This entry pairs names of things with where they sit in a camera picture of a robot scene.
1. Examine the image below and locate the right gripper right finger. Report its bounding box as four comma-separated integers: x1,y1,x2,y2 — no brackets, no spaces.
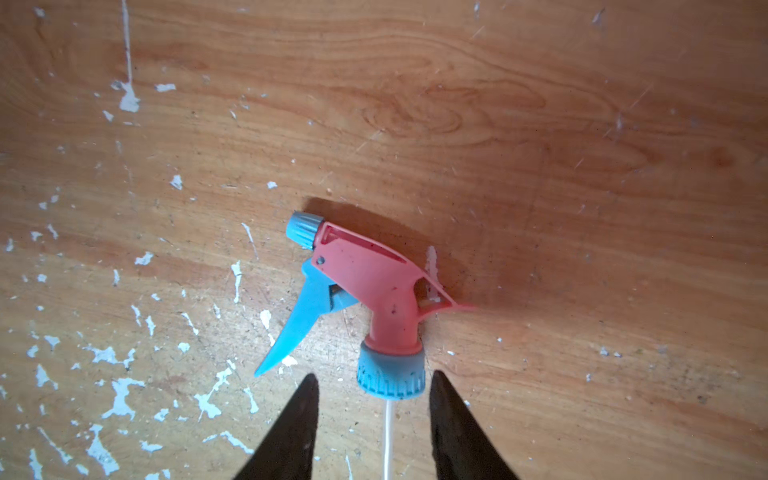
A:
429,370,519,480

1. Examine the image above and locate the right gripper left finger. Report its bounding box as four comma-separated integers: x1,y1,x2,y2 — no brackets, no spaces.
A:
234,373,319,480

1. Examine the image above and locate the pink blue spray nozzle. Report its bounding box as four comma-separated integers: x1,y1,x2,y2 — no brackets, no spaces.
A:
255,211,460,479

